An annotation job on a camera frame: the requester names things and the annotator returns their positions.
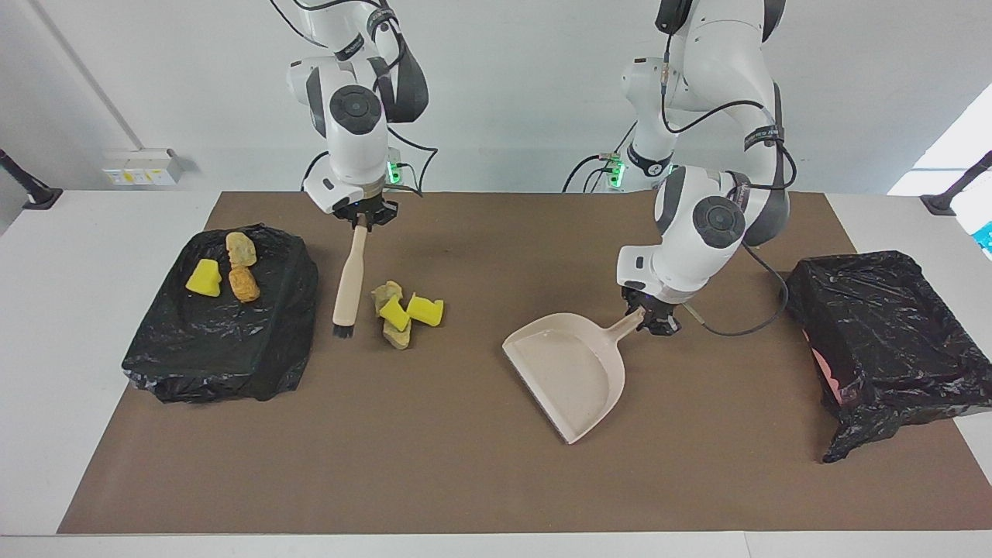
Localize beige hand brush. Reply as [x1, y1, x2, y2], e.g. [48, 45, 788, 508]
[332, 225, 370, 339]

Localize yellow sponge scrap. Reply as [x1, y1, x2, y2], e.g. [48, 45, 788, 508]
[406, 294, 445, 327]
[378, 298, 411, 332]

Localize beige plastic dustpan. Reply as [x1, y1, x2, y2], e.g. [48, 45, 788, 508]
[502, 308, 646, 445]

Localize striped croissant bread piece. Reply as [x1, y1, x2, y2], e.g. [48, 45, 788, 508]
[226, 231, 258, 270]

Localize brown bread roll piece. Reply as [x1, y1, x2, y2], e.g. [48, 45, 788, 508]
[229, 266, 261, 304]

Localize yellow sponge with green pad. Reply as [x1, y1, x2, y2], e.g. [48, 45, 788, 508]
[185, 258, 222, 298]

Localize black bag covered bin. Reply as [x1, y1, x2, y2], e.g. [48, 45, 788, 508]
[122, 223, 319, 404]

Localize black bag lined pink bin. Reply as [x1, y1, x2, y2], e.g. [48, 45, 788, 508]
[779, 250, 992, 464]

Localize brown table mat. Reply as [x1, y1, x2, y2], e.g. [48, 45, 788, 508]
[58, 191, 992, 534]

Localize black clamp stand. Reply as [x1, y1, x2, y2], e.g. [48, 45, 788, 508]
[921, 151, 992, 216]
[0, 149, 63, 210]

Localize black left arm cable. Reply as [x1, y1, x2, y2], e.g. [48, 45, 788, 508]
[659, 54, 799, 339]

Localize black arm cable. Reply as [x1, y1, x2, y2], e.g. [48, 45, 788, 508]
[659, 54, 799, 339]
[271, 0, 439, 199]

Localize black right base cable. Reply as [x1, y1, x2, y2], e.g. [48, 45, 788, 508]
[301, 151, 330, 192]

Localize black base cable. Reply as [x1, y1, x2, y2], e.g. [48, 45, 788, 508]
[301, 151, 330, 192]
[563, 119, 641, 193]

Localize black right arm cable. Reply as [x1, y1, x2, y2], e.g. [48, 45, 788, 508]
[271, 0, 439, 199]

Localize black left base cable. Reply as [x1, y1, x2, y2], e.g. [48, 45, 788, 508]
[563, 119, 641, 193]

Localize white wall socket box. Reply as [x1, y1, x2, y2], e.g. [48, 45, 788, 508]
[102, 149, 187, 187]

